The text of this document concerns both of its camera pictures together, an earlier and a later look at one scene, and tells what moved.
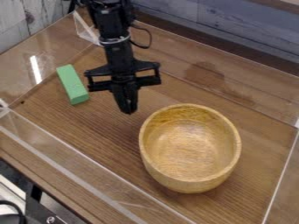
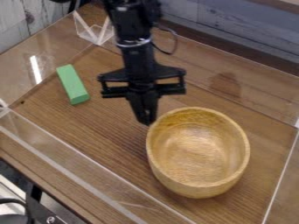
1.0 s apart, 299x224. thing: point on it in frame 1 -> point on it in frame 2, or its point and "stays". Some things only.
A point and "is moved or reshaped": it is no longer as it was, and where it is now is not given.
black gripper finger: [131, 90] -> [152, 104]
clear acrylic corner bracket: [87, 31] stays
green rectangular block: [72, 84] stays
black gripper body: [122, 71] -> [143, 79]
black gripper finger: [123, 95] -> [139, 102]
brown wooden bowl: [190, 143] is moved or reshaped
